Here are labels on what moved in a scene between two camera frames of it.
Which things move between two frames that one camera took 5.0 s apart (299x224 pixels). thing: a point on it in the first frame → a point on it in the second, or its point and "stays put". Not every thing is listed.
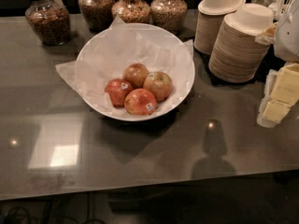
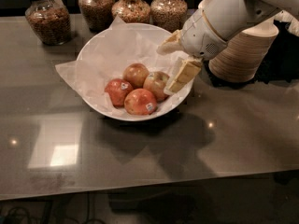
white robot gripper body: x=288 y=39 → x=201 y=38
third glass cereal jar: x=129 y=7 stays put
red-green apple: x=160 y=84 stays put
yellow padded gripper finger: x=268 y=35 → x=172 y=44
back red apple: x=135 y=74 stays put
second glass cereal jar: x=97 y=7 stays put
